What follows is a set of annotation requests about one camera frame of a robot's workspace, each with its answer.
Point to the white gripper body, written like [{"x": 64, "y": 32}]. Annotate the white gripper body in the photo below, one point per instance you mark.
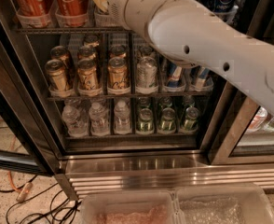
[{"x": 119, "y": 0}]

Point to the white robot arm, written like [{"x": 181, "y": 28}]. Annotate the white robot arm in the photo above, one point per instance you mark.
[{"x": 187, "y": 33}]

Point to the stainless steel fridge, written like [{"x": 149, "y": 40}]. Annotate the stainless steel fridge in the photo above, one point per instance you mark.
[{"x": 230, "y": 145}]

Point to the right water bottle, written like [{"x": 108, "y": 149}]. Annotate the right water bottle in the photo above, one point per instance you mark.
[{"x": 122, "y": 118}]

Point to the water bottle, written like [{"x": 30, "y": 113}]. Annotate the water bottle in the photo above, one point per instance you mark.
[
  {"x": 122, "y": 118},
  {"x": 99, "y": 119},
  {"x": 75, "y": 123}
]

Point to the middle water bottle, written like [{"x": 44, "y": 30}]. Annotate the middle water bottle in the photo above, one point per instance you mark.
[{"x": 99, "y": 119}]

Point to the left water bottle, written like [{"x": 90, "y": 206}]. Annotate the left water bottle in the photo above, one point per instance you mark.
[{"x": 75, "y": 123}]

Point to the open fridge glass door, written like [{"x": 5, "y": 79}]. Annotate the open fridge glass door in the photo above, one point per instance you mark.
[{"x": 23, "y": 102}]

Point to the gold can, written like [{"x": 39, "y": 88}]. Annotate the gold can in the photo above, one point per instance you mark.
[
  {"x": 118, "y": 51},
  {"x": 57, "y": 75},
  {"x": 63, "y": 54},
  {"x": 118, "y": 73},
  {"x": 87, "y": 52},
  {"x": 88, "y": 74}
]

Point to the silver white can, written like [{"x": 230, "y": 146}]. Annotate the silver white can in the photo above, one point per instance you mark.
[{"x": 146, "y": 72}]

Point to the rear left gold can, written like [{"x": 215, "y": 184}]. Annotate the rear left gold can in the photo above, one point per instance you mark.
[{"x": 63, "y": 54}]

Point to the left Red Bull can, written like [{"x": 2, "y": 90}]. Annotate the left Red Bull can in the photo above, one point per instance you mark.
[{"x": 174, "y": 74}]

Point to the red bull can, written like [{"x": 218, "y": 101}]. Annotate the red bull can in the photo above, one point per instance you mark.
[
  {"x": 174, "y": 74},
  {"x": 199, "y": 76}
]

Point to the front left gold can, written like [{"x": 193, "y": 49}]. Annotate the front left gold can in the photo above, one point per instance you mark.
[{"x": 57, "y": 75}]

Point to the right Red Bull can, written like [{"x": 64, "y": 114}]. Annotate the right Red Bull can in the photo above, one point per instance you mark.
[{"x": 199, "y": 76}]

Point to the left green can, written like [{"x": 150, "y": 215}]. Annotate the left green can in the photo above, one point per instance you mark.
[{"x": 145, "y": 121}]

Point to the green can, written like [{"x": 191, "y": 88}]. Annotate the green can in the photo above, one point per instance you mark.
[
  {"x": 167, "y": 121},
  {"x": 189, "y": 119},
  {"x": 145, "y": 121}
]

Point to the right green can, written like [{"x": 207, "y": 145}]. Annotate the right green can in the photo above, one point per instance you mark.
[{"x": 189, "y": 119}]

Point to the middle green can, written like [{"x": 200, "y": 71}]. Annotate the middle green can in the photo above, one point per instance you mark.
[{"x": 167, "y": 121}]

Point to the left clear plastic bin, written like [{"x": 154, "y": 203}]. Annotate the left clear plastic bin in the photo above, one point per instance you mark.
[{"x": 129, "y": 207}]

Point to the clear plastic bin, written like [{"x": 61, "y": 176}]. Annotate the clear plastic bin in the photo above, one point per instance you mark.
[
  {"x": 223, "y": 204},
  {"x": 129, "y": 207}
]

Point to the right clear plastic bin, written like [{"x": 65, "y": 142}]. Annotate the right clear plastic bin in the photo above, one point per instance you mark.
[{"x": 223, "y": 204}]

